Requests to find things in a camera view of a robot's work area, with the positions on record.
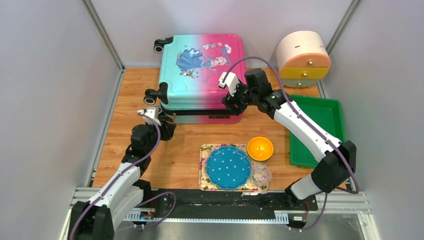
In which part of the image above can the pink and teal kids suitcase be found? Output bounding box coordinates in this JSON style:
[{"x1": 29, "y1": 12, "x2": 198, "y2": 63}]
[{"x1": 143, "y1": 33, "x2": 246, "y2": 124}]

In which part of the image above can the small clear glass bowl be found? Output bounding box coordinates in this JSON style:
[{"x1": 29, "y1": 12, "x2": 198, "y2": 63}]
[{"x1": 251, "y1": 164, "x2": 272, "y2": 187}]

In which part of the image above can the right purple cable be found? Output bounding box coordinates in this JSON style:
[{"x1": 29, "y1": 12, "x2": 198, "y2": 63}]
[{"x1": 222, "y1": 55, "x2": 361, "y2": 232}]

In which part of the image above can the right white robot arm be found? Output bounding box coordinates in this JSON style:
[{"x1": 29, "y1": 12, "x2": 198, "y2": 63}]
[{"x1": 218, "y1": 68, "x2": 357, "y2": 210}]

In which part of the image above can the purple cable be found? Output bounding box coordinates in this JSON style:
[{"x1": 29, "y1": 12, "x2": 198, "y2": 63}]
[
  {"x1": 68, "y1": 110, "x2": 177, "y2": 240},
  {"x1": 222, "y1": 55, "x2": 361, "y2": 232}
]

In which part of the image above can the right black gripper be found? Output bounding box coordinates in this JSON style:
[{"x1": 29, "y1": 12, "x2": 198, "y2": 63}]
[{"x1": 221, "y1": 79, "x2": 258, "y2": 116}]

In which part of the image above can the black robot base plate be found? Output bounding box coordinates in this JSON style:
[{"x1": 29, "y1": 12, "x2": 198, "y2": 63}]
[{"x1": 119, "y1": 188, "x2": 318, "y2": 229}]

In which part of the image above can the blue polka dot plate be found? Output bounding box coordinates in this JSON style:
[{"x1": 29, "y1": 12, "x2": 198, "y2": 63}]
[{"x1": 205, "y1": 146, "x2": 251, "y2": 191}]

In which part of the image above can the orange bowl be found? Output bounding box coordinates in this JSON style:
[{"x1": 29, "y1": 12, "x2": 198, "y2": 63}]
[{"x1": 246, "y1": 136, "x2": 274, "y2": 163}]

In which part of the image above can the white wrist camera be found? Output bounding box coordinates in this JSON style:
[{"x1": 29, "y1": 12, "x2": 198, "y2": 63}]
[
  {"x1": 218, "y1": 72, "x2": 240, "y2": 97},
  {"x1": 137, "y1": 106, "x2": 162, "y2": 126}
]

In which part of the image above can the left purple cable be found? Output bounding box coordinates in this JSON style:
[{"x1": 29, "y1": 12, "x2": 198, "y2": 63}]
[{"x1": 68, "y1": 110, "x2": 177, "y2": 240}]

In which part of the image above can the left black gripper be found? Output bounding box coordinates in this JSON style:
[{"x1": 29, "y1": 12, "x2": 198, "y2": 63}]
[{"x1": 144, "y1": 118, "x2": 176, "y2": 154}]

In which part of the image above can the floral rectangular tray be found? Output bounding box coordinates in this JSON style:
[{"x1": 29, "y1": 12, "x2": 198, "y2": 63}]
[{"x1": 198, "y1": 143, "x2": 269, "y2": 192}]

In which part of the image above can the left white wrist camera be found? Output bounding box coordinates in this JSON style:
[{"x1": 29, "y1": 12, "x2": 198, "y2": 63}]
[{"x1": 137, "y1": 106, "x2": 162, "y2": 126}]

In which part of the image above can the green plastic tray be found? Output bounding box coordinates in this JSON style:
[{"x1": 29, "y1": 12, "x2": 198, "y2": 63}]
[{"x1": 289, "y1": 95, "x2": 346, "y2": 168}]

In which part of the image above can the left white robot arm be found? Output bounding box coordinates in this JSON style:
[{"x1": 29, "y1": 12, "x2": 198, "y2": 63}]
[{"x1": 67, "y1": 107, "x2": 177, "y2": 240}]

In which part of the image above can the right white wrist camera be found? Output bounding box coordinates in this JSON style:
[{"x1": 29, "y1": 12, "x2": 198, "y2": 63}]
[{"x1": 218, "y1": 72, "x2": 240, "y2": 97}]

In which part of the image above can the aluminium frame rail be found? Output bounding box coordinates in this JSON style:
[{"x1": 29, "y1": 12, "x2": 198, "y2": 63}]
[{"x1": 68, "y1": 187, "x2": 380, "y2": 240}]

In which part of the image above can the round pastel mini drawer cabinet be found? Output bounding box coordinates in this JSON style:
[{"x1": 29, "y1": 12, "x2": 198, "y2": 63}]
[{"x1": 276, "y1": 30, "x2": 332, "y2": 88}]

